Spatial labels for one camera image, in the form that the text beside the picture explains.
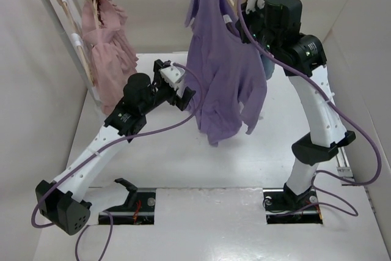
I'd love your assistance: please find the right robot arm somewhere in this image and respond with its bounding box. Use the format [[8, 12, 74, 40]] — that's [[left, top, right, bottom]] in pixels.
[[236, 0, 356, 213]]

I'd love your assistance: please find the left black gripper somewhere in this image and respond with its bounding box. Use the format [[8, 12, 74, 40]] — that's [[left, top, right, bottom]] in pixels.
[[141, 64, 195, 115]]

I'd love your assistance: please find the pink dress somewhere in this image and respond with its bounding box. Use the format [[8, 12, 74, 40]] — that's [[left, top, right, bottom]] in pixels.
[[81, 0, 138, 116]]

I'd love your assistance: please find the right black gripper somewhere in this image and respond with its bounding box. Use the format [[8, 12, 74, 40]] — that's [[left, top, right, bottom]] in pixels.
[[236, 0, 280, 54]]

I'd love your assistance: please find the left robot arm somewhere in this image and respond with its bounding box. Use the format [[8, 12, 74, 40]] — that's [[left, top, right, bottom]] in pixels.
[[31, 59, 196, 235]]

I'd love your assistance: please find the aluminium rail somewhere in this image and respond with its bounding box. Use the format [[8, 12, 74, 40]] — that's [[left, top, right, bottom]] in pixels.
[[336, 147, 356, 186]]

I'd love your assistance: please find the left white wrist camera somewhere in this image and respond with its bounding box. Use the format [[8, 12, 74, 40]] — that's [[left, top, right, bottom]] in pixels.
[[159, 65, 185, 90]]

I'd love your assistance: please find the blue garment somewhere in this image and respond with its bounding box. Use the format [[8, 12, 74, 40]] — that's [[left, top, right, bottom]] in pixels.
[[260, 54, 275, 80]]

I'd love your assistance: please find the purple t shirt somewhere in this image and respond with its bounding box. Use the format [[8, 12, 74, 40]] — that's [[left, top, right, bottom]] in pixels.
[[185, 0, 267, 146]]

